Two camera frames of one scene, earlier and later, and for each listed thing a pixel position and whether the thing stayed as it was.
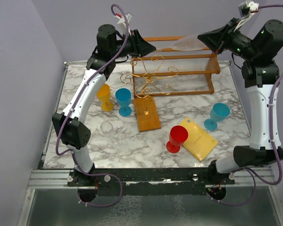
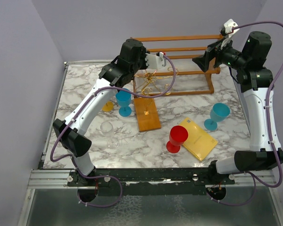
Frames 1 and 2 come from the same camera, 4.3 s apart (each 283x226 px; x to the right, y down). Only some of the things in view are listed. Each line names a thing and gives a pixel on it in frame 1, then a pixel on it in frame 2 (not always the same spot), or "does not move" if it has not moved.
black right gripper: x=217 y=40 -> x=214 y=50
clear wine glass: x=108 y=129 does not move
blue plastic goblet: x=219 y=112 does not move
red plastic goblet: x=178 y=135 does not move
